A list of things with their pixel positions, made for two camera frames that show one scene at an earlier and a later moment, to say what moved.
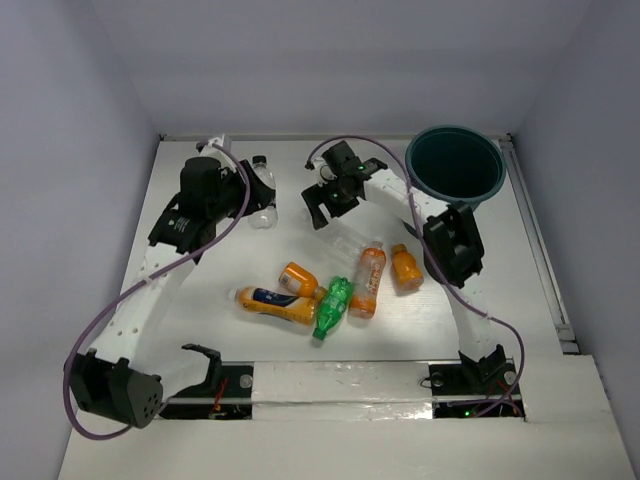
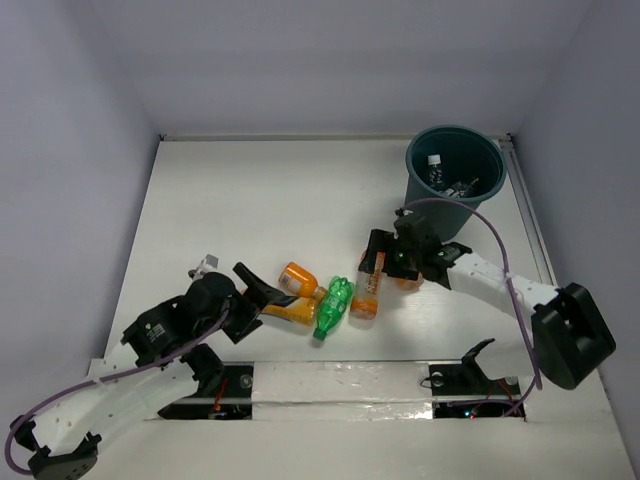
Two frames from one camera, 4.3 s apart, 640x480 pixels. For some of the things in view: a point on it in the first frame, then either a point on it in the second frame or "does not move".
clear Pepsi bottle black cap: x=267 y=217 -> x=461 y=188
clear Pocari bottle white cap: x=342 y=239 -> x=435 y=171
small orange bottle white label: x=297 y=280 does not move
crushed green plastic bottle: x=336 y=303 does not move
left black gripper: x=251 y=181 -> x=245 y=310
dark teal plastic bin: x=455 y=164 does not move
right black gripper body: x=335 y=196 -> x=405 y=261
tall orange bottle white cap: x=363 y=298 does not move
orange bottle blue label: x=300 y=310 does not move
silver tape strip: x=342 y=391 does not move
